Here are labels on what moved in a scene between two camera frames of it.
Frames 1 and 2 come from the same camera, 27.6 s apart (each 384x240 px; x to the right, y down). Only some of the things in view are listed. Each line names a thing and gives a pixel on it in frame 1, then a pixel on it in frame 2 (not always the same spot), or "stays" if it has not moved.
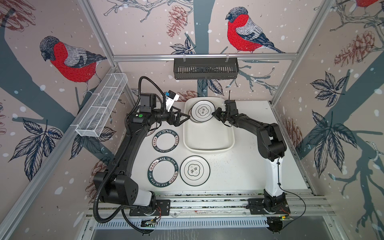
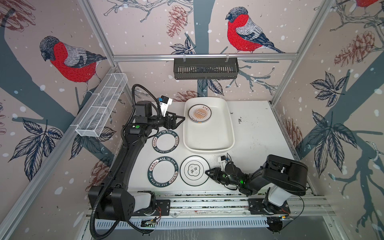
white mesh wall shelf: (96, 115) stays
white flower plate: (195, 170) stays
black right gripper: (218, 112) -> (216, 170)
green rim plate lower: (162, 172) stays
